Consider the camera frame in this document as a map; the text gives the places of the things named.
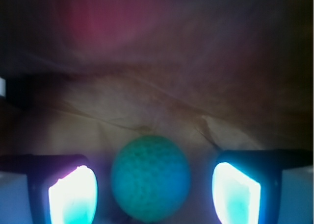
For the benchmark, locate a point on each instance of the brown paper bag bin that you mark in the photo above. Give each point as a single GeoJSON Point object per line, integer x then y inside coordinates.
{"type": "Point", "coordinates": [89, 75]}

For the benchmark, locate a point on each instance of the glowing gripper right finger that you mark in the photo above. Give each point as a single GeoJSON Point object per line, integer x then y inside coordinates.
{"type": "Point", "coordinates": [264, 186]}

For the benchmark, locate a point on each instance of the green knitted ball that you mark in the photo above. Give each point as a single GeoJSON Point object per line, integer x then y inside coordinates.
{"type": "Point", "coordinates": [150, 178]}

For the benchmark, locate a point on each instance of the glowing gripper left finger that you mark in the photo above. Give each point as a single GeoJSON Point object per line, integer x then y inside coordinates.
{"type": "Point", "coordinates": [62, 189]}

